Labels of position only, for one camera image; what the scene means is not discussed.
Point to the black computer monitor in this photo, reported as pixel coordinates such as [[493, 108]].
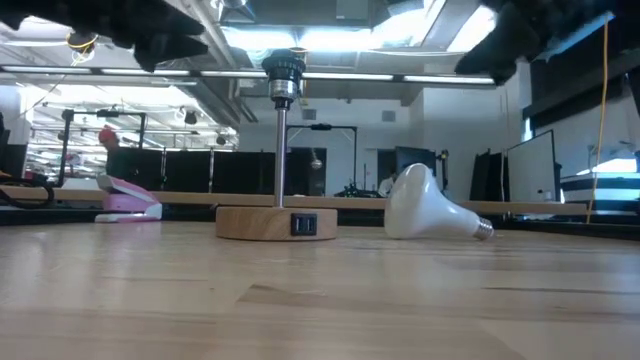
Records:
[[407, 155]]

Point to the black ceiling device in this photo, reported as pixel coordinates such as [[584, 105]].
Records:
[[82, 42]]

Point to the grey wall speaker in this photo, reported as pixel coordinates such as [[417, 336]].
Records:
[[309, 115], [389, 116]]

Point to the white storage shelves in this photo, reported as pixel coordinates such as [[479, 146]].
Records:
[[600, 187]]

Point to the person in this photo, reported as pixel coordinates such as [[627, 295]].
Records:
[[110, 150], [386, 185]]

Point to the white rolling whiteboard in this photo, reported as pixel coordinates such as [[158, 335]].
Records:
[[530, 170]]

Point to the black standing panel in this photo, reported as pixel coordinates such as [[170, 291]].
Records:
[[487, 175]]

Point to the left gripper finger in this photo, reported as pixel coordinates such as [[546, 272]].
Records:
[[150, 20], [165, 52]]

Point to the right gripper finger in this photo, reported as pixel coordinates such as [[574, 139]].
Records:
[[505, 55]]

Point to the pink and white stapler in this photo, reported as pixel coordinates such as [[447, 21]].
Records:
[[127, 202]]

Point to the black gantry frame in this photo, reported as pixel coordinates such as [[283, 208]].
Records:
[[64, 150], [325, 127]]

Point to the light wooden desk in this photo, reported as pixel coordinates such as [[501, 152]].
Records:
[[175, 198]]

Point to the wooden base table lamp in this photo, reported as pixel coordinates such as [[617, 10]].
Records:
[[275, 225]]

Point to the black partition panels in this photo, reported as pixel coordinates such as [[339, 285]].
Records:
[[240, 172]]

